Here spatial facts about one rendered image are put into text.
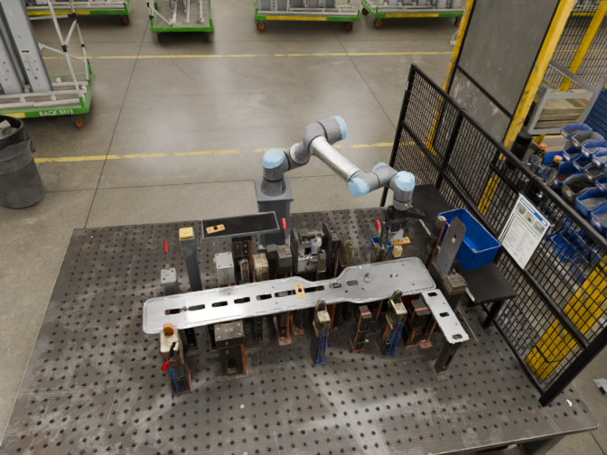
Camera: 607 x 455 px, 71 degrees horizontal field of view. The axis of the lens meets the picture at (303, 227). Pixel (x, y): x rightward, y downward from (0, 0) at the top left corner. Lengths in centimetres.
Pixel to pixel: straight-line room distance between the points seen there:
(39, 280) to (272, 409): 235
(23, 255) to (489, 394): 347
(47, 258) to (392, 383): 288
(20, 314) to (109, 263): 110
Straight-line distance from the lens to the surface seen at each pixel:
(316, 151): 187
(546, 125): 406
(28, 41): 570
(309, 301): 199
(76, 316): 253
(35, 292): 375
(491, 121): 403
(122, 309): 247
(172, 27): 776
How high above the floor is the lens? 257
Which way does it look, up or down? 42 degrees down
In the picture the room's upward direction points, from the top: 4 degrees clockwise
